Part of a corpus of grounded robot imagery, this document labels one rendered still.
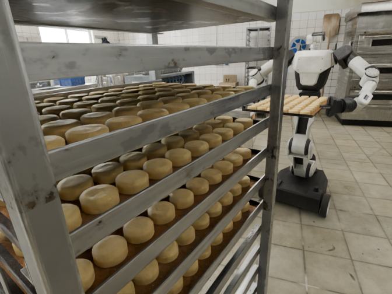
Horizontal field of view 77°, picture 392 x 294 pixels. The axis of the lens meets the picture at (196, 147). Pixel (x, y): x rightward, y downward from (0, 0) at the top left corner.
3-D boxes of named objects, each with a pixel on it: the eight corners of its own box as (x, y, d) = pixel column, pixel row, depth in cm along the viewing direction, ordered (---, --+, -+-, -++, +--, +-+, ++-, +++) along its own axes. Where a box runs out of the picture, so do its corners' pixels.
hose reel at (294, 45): (303, 88, 555) (310, 35, 517) (304, 89, 540) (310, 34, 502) (284, 88, 568) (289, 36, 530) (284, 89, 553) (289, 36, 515)
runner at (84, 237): (262, 123, 73) (262, 114, 72) (271, 125, 71) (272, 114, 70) (21, 272, 24) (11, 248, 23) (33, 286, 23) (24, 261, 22)
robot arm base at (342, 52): (338, 72, 190) (336, 59, 193) (357, 66, 182) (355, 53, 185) (332, 62, 179) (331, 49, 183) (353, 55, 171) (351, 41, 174)
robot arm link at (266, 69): (248, 70, 219) (270, 55, 209) (255, 81, 225) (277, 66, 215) (249, 76, 210) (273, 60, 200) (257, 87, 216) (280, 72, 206)
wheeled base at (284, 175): (282, 173, 282) (285, 146, 271) (333, 185, 253) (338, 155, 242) (261, 199, 234) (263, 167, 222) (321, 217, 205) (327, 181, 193)
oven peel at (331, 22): (312, 115, 540) (324, 13, 493) (311, 115, 544) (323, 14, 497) (327, 116, 531) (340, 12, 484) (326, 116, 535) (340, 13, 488)
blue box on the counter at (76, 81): (72, 86, 456) (70, 78, 451) (59, 86, 464) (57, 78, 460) (86, 83, 492) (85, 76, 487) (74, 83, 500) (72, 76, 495)
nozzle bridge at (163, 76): (129, 115, 224) (124, 76, 212) (170, 101, 285) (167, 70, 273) (160, 117, 211) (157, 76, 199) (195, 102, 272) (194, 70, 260)
